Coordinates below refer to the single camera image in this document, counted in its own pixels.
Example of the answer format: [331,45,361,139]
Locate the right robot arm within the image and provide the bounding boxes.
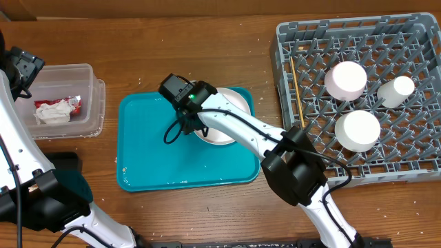
[170,81,365,247]

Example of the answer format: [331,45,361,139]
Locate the clear plastic bin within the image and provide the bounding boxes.
[16,63,105,140]

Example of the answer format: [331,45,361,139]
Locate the wooden chopstick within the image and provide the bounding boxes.
[290,56,305,130]

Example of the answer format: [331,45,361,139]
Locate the black plastic bin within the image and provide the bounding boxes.
[44,152,83,172]

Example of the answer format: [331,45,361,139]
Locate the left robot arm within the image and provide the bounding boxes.
[1,45,144,247]

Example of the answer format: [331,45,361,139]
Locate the white cup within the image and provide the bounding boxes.
[377,76,415,108]

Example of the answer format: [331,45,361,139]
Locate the white saucer bowl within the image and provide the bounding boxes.
[335,110,381,152]

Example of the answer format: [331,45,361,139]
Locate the red snack wrapper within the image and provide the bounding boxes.
[34,95,82,116]

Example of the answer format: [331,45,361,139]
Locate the white tissue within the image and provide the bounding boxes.
[34,100,75,125]

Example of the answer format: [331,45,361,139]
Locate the grey dish rack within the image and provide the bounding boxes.
[270,13,440,186]

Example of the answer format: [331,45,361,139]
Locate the white plate with food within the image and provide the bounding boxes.
[194,87,251,145]

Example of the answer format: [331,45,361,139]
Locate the cardboard backdrop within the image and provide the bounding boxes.
[1,0,440,21]

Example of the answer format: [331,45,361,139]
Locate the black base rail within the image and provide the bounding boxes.
[137,237,393,248]

